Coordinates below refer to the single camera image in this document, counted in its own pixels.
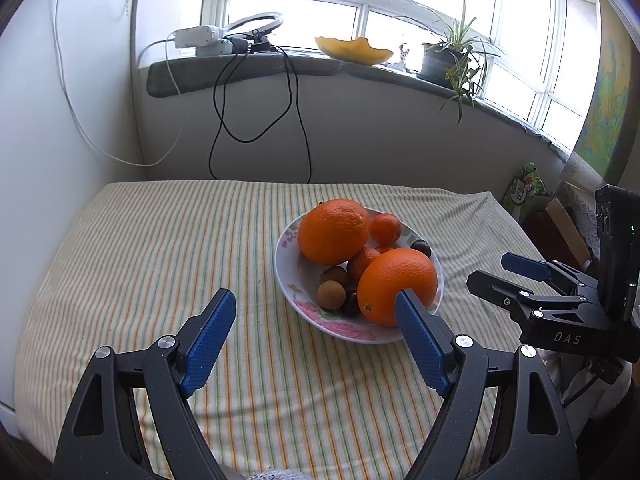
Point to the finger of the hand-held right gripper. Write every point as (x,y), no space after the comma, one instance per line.
(525,266)
(495,292)

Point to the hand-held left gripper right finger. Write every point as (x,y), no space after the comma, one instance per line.
(420,345)

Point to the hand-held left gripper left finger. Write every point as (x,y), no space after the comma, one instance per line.
(207,345)

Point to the round orange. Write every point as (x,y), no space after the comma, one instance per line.
(395,275)

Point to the dark plum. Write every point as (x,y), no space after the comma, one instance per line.
(421,248)
(351,305)

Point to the brown longan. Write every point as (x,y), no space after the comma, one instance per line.
(330,295)
(334,275)

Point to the white floral bowl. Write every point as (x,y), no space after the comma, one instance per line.
(295,290)

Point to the mandarin with stem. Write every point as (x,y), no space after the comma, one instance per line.
(386,229)

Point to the large orange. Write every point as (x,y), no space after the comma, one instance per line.
(332,232)

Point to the cardboard box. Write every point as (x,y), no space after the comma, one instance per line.
(560,225)

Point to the green carton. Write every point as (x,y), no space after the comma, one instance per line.
(525,192)

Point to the grey lace cloth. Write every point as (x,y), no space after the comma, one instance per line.
(580,185)

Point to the striped table cloth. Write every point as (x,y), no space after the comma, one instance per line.
(150,260)

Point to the potted spider plant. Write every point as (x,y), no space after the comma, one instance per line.
(435,62)

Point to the small figurine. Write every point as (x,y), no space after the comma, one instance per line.
(404,57)

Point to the white cabinet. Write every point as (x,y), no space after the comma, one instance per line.
(50,160)

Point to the grey window sill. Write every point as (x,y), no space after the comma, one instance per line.
(200,72)

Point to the black adapter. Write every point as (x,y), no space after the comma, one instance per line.
(255,46)

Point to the white electronic device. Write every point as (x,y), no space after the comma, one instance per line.
(197,37)

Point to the yellow green wall poster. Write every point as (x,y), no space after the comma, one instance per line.
(605,100)

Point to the white window frame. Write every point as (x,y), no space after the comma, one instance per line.
(365,25)

